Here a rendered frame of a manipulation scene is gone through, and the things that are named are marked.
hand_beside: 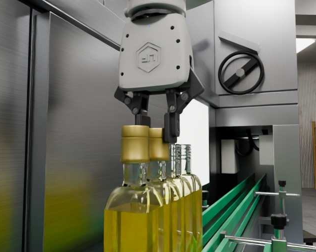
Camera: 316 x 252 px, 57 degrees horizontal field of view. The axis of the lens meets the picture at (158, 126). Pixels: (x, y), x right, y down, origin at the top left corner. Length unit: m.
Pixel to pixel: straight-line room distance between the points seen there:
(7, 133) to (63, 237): 0.16
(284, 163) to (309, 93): 9.63
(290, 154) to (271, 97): 0.27
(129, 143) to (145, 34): 0.15
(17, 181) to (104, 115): 0.18
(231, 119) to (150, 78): 1.10
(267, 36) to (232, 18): 0.20
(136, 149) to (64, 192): 0.15
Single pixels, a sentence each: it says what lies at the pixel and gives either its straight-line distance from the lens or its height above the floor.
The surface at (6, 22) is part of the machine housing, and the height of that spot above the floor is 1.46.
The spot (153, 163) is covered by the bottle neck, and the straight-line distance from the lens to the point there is 0.39.
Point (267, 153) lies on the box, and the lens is 1.54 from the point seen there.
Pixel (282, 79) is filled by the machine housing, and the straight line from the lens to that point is 1.47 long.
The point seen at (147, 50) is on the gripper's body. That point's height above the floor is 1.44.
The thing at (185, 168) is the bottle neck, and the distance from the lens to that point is 0.50.
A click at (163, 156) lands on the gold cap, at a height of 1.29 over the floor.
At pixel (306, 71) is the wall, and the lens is 11.15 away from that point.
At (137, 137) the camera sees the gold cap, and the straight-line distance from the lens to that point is 0.34.
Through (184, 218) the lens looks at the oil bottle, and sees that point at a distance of 0.44.
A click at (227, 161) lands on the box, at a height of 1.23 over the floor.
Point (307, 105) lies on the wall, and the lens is 10.93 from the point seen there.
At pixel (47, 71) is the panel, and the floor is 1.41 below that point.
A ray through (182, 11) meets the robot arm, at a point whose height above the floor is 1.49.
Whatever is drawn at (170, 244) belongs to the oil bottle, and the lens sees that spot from 0.39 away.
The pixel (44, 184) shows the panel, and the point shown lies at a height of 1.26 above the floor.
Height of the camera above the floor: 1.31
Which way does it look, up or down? 4 degrees up
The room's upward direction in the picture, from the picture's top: straight up
